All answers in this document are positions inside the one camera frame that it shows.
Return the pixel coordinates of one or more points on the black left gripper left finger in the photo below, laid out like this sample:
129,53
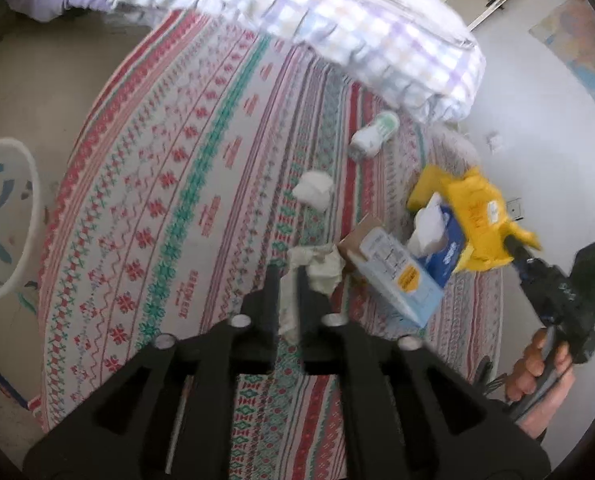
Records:
259,340

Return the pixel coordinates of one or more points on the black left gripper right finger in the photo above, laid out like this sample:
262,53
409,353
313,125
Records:
320,344

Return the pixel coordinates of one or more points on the light blue milk carton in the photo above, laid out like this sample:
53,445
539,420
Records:
392,271

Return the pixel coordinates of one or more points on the yellow snack bag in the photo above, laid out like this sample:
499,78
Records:
481,212

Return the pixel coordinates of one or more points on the blue tissue box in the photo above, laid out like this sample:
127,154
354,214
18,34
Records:
437,241

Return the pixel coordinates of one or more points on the white trash bin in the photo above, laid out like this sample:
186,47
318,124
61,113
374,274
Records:
21,213

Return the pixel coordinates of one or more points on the right hand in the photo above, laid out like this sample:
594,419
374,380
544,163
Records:
523,381

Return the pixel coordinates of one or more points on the small crumpled white tissue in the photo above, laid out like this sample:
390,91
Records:
314,189

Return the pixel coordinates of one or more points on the white green drink bottle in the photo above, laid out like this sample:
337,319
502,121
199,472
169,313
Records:
368,141

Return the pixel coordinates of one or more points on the purple plaid folded quilt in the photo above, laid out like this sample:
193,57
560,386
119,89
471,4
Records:
418,55

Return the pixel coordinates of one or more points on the grey wall switch plate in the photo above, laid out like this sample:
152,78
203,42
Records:
515,209

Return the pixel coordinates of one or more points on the white wall socket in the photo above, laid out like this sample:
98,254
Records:
495,142

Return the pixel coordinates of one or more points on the wall map poster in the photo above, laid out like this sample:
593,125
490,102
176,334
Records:
568,31

